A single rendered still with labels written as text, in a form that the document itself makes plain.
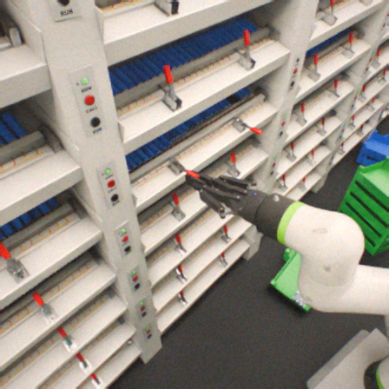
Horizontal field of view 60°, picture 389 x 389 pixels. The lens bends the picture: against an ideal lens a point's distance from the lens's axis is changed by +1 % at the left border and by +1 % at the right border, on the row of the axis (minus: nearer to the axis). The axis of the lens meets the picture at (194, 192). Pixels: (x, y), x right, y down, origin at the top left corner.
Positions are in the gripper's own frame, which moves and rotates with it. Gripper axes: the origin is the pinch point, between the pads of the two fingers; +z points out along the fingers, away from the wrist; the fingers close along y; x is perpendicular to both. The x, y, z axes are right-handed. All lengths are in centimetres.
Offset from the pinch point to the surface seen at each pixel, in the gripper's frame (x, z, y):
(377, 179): -65, -8, 112
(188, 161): 0.5, 8.2, 4.6
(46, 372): -38, 15, -52
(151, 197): -0.9, 6.3, -10.8
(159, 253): -35.2, 20.3, -6.1
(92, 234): -0.5, 6.7, -27.7
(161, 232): -18.7, 11.9, -7.9
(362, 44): 1, 9, 111
